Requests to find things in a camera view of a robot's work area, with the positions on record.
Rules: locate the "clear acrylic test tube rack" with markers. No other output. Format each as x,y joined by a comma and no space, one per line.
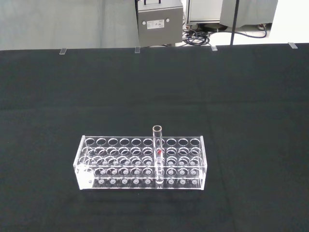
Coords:
120,169

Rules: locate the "black tripod pole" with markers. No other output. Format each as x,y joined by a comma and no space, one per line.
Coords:
234,24

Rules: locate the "clear plastic cloth clip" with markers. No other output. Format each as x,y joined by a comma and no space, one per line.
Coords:
214,47
137,49
62,51
292,45

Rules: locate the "black bench cloth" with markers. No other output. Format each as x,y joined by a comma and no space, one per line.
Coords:
154,96

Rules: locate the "white cabinet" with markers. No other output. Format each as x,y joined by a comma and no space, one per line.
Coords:
205,10

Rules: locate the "grey hanging cover sheet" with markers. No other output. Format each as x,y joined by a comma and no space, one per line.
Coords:
248,12

